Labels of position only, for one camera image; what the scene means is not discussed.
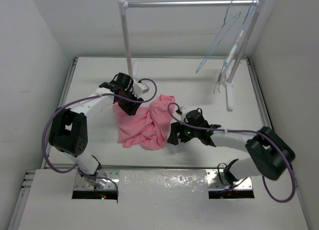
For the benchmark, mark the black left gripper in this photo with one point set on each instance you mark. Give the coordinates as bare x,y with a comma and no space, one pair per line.
130,109

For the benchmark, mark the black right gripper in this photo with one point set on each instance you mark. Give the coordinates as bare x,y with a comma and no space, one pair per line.
177,127

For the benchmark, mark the pink t shirt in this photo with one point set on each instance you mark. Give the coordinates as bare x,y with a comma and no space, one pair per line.
148,128

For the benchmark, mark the blue wire hanger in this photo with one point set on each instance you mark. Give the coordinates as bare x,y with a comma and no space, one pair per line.
227,25

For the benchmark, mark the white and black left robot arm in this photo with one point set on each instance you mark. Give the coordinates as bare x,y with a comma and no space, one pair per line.
69,129

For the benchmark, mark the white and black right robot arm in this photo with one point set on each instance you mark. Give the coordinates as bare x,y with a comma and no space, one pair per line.
269,155

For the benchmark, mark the white front cover panel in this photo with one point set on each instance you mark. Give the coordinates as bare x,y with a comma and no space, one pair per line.
154,200

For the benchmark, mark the white clothes rack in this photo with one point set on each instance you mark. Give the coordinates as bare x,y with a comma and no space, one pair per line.
186,28

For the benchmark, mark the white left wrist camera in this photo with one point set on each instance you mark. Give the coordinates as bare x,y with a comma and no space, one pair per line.
139,89

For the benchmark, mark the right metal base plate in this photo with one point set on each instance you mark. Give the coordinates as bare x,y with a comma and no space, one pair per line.
217,182

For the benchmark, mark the metal base plate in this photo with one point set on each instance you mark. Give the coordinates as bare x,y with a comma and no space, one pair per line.
217,182
83,183

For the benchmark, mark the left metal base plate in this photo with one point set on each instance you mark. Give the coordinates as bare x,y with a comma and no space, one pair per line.
83,183

